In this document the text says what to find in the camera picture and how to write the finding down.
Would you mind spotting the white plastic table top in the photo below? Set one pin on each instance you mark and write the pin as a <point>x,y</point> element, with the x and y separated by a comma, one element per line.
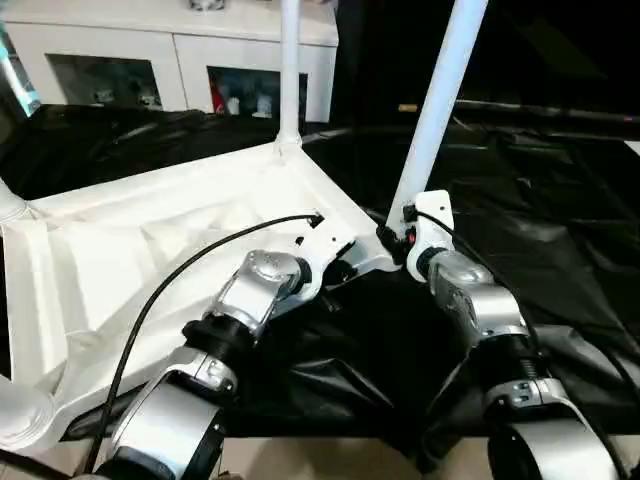
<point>150,240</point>

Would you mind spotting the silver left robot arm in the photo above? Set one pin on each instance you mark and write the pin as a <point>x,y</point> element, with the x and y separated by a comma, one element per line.
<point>260,280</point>

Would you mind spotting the black plastic mat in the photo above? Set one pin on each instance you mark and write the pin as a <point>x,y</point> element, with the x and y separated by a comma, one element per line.
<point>525,200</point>

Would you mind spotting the yellow label sticker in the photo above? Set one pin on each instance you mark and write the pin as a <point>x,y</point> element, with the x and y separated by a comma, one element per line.
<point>406,107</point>

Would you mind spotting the white printed cup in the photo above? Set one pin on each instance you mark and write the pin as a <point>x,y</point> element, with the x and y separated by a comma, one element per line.
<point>264,105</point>

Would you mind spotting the small white jar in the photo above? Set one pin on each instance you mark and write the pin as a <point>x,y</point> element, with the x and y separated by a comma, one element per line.
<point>234,106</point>

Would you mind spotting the black flat monitor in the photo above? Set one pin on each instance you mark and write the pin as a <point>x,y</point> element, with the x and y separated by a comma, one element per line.
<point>550,110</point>

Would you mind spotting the brown round hanging knob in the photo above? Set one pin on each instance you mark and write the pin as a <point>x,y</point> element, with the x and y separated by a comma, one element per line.
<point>222,475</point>

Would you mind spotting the white paper sheet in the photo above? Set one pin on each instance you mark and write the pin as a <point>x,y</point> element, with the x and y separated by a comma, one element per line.
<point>634,147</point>

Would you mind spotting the white printed figurine mug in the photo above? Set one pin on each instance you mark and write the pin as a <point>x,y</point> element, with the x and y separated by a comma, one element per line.
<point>149,95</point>
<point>103,95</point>

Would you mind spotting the white glass-door cabinet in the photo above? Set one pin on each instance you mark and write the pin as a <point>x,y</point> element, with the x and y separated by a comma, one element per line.
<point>175,45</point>

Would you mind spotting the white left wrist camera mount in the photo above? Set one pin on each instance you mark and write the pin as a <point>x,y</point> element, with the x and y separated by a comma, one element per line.
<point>322,245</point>

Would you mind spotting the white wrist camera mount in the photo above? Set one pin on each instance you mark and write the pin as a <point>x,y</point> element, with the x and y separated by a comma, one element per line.
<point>322,245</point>
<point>432,220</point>

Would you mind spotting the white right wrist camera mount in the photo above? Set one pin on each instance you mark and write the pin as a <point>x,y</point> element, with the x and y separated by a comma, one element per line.
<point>432,220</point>

